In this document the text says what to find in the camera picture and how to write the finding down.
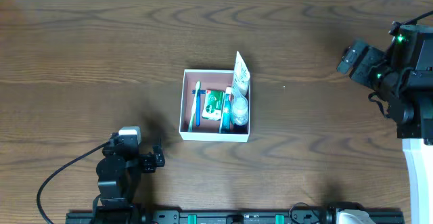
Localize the blue disposable razor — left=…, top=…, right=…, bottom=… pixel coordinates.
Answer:
left=195, top=90, right=206, bottom=127

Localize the green and white toothbrush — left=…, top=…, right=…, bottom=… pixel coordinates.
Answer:
left=188, top=81, right=201, bottom=132

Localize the green and white soap packet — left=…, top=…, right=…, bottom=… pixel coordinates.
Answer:
left=202, top=90, right=225, bottom=120

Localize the red and teal toothpaste tube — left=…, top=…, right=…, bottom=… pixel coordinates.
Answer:
left=219, top=87, right=232, bottom=133

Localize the clear pump soap bottle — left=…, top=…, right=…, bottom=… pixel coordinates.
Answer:
left=231, top=87, right=249, bottom=126

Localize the white floral lotion tube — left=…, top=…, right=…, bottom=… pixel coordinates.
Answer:
left=232, top=52, right=250, bottom=96

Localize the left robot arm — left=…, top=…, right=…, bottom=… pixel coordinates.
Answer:
left=91, top=133, right=165, bottom=224

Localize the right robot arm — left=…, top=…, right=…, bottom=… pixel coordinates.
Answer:
left=337, top=20, right=432, bottom=223

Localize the white box with pink interior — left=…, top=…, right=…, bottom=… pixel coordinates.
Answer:
left=179, top=69, right=250, bottom=142

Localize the black mounting rail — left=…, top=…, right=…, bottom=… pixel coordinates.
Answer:
left=66, top=202, right=405, bottom=224

